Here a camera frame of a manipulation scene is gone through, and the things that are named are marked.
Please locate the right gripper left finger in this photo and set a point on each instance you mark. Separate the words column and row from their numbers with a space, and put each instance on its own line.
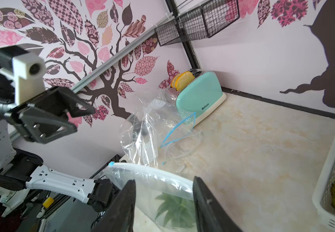
column 119, row 217

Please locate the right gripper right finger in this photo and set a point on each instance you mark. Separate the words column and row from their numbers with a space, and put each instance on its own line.
column 210, row 216

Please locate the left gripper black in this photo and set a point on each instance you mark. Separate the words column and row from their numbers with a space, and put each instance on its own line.
column 44, row 119

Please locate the zip-top bag clear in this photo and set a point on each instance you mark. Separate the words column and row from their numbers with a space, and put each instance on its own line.
column 150, row 183
column 181, row 141
column 143, row 131

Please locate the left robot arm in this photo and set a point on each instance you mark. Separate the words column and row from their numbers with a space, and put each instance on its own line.
column 20, row 170

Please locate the silver toaster mint side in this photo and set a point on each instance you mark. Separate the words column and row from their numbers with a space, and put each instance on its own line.
column 202, row 96

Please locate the left bread slice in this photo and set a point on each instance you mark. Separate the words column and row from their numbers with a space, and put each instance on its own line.
column 174, row 81

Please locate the bread slice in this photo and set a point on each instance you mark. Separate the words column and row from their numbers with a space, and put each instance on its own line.
column 186, row 78
column 174, row 81

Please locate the white plastic basket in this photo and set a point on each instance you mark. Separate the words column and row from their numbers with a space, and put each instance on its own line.
column 322, row 197

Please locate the right bread slice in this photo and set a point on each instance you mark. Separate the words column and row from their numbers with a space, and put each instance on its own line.
column 186, row 78

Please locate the aluminium frame bar left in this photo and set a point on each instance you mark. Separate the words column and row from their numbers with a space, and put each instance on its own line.
column 95, row 67

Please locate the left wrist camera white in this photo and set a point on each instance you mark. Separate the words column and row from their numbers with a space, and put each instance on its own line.
column 25, row 69

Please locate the black wire wall basket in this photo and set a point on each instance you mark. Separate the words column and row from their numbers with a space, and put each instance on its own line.
column 201, row 22

